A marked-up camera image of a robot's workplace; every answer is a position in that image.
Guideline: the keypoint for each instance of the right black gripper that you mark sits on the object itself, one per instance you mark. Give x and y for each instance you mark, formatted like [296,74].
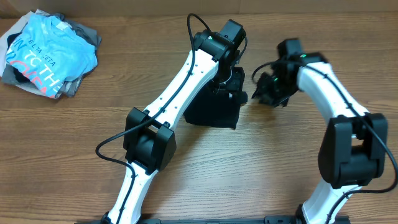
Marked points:
[263,93]

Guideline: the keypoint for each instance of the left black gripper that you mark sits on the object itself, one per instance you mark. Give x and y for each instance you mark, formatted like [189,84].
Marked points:
[235,86]

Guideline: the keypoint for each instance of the black t-shirt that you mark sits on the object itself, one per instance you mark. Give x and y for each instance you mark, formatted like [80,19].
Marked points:
[219,111]

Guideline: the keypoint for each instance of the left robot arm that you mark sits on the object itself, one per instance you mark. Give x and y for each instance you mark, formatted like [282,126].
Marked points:
[149,135]

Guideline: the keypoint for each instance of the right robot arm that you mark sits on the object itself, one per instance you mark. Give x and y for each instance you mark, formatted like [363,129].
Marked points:
[353,149]

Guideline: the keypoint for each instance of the grey folded garment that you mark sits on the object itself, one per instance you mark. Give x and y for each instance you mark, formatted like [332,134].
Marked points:
[88,34]

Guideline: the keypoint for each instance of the light blue printed t-shirt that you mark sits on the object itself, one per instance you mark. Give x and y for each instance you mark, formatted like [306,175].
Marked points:
[49,53]

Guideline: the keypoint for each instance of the black folded garment in pile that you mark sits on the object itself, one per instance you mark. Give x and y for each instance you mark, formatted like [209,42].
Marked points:
[14,76]

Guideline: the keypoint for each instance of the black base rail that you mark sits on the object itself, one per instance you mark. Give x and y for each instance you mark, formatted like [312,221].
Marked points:
[265,220]

